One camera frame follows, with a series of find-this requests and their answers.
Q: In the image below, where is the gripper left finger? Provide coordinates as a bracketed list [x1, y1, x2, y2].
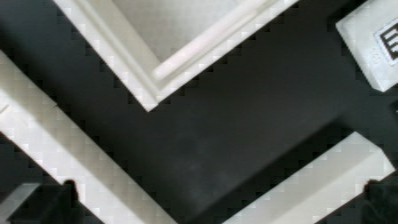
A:
[0, 180, 78, 224]

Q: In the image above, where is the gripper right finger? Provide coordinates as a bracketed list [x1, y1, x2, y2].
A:
[361, 180, 398, 224]

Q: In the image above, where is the white cabinet top block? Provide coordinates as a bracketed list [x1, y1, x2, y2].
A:
[336, 0, 398, 92]

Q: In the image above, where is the white L-shaped obstacle wall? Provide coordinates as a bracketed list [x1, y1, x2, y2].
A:
[0, 51, 395, 224]

